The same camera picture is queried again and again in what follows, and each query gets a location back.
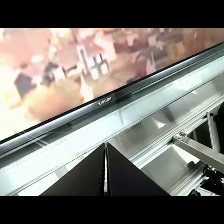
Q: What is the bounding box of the black cable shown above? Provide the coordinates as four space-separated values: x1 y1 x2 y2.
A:
191 164 224 197

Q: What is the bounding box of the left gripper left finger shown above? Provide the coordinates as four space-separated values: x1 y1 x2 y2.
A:
41 143 107 197

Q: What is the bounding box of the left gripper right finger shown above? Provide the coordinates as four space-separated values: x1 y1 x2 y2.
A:
106 142 170 197

